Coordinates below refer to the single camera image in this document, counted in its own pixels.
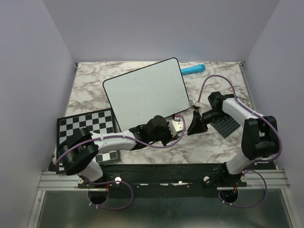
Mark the black framed whiteboard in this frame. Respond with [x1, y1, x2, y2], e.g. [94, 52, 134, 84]
[103, 57, 189, 132]

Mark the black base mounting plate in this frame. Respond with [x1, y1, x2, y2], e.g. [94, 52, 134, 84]
[78, 163, 247, 199]

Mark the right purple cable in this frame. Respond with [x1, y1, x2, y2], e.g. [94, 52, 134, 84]
[194, 75, 283, 209]

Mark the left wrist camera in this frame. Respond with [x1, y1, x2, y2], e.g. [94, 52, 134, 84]
[168, 115, 186, 137]

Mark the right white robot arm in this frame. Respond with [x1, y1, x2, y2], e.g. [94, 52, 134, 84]
[187, 92, 279, 186]

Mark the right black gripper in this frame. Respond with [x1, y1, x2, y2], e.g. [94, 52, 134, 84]
[187, 109, 228, 135]

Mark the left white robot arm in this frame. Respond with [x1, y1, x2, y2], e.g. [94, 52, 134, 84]
[54, 115, 184, 175]

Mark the aluminium extrusion rail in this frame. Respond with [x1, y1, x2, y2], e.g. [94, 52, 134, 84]
[39, 170, 81, 190]

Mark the grey lego baseplate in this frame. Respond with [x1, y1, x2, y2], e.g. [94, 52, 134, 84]
[210, 114, 240, 139]

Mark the black white checkerboard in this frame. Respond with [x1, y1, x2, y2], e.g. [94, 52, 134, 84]
[57, 108, 121, 165]

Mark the blue toy microphone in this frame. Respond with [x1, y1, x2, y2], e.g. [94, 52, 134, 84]
[181, 64, 206, 75]

